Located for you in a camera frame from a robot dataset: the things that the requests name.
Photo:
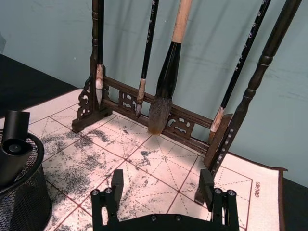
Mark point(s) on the black table cloth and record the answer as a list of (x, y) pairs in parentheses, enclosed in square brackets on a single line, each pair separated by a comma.
[(26, 81)]

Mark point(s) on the black brush with white tip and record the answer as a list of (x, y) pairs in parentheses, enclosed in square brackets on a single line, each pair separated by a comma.
[(99, 79)]

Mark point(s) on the white felt mat, red grid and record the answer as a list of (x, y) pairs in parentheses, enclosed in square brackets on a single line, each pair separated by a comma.
[(154, 168)]

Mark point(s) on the black mesh pen holder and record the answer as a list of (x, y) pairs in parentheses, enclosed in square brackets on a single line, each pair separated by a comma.
[(26, 204)]

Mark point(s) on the plain black cylinder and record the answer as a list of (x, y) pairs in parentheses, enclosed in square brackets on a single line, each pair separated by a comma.
[(16, 122)]

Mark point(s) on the thin black brush, grey tip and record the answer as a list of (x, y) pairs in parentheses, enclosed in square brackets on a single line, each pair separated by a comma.
[(147, 53)]

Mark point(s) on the dark wooden brush rack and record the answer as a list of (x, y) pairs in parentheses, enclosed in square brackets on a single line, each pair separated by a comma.
[(252, 91)]

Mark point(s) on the black cylinder with round cap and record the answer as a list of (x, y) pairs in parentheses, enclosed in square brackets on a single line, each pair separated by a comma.
[(12, 158)]

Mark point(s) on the thin black brush, white characters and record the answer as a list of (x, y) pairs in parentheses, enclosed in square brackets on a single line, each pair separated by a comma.
[(243, 60)]

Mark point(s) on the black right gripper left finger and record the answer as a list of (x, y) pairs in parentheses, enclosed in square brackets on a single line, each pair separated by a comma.
[(118, 190)]

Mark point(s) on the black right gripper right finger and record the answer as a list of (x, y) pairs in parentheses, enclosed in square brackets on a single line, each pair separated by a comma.
[(207, 190)]

